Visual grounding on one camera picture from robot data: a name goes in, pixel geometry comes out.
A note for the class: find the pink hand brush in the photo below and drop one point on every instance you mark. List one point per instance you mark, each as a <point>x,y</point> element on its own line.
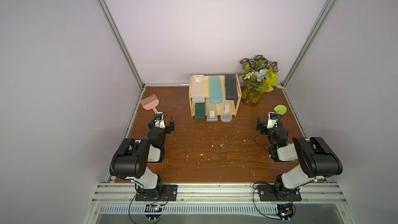
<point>150,103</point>

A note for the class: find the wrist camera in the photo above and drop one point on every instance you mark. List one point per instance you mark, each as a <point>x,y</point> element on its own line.
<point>159,120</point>
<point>272,120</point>

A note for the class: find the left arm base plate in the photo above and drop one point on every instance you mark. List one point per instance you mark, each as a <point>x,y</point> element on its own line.
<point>165,193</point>

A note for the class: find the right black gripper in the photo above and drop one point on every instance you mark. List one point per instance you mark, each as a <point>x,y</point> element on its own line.
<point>261,126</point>

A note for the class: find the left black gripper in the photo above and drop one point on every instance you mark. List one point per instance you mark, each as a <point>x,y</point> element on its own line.
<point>167,129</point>

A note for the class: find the teal pencil case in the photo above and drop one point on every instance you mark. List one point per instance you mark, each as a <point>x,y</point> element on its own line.
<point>215,90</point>

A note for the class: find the rounded translucent pencil case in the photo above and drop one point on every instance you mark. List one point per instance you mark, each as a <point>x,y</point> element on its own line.
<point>225,111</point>

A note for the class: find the black pencil case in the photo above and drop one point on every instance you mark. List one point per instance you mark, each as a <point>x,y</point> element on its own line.
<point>230,87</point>

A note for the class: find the tall translucent white pencil case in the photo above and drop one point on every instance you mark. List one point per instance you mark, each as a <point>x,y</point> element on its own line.
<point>198,89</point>

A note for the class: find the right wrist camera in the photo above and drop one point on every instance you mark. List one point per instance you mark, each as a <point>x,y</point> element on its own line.
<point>272,120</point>

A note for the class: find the dark green pencil case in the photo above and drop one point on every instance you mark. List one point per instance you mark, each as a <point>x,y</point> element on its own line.
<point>200,111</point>

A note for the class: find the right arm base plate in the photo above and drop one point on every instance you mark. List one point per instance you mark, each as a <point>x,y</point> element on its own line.
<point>273,193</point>

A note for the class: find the left connector board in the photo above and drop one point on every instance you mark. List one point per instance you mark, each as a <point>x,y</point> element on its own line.
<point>153,212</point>

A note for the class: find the wooden two-tier shelf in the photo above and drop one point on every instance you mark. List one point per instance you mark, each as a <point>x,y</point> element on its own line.
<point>234,104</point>

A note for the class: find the right connector board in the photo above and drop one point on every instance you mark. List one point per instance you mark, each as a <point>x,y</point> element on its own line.
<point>285,211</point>

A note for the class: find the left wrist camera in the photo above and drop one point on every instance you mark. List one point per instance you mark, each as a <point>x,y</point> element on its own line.
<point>159,120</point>

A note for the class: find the amber vase with plants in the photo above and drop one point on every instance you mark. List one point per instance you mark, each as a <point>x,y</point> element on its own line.
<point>260,76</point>

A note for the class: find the translucent labelled pencil case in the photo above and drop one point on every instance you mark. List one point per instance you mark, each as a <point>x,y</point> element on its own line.
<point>211,112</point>

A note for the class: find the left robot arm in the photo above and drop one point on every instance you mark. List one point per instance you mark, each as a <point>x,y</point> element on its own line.
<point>130,160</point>

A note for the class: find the green spatula wooden handle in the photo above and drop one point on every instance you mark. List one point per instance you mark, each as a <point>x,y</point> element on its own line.
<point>280,109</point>

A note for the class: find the connector board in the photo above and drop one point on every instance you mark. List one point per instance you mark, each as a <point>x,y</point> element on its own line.
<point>153,212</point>
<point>285,211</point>

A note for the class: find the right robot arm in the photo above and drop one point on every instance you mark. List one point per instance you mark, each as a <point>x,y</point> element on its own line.
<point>316,159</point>

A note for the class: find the aluminium front rail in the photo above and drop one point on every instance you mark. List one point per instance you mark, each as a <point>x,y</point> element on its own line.
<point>218,193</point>

